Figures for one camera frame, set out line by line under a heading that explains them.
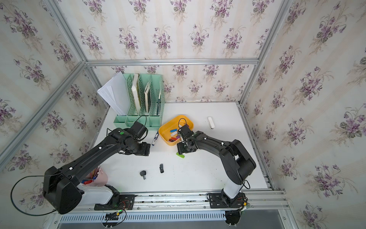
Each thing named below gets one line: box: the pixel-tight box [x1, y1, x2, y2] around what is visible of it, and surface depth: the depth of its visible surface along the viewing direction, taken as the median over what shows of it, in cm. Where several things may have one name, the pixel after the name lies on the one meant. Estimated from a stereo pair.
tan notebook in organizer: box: [143, 82, 151, 114], surface depth 103 cm
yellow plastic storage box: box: [158, 114, 194, 146], surface depth 103 cm
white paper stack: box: [96, 71, 131, 116], surface depth 100 cm
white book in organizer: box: [131, 73, 142, 115], surface depth 100 cm
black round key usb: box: [139, 170, 147, 180], surface depth 82 cm
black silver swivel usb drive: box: [159, 163, 165, 174], surface depth 87 cm
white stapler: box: [207, 116, 215, 130], surface depth 106 cm
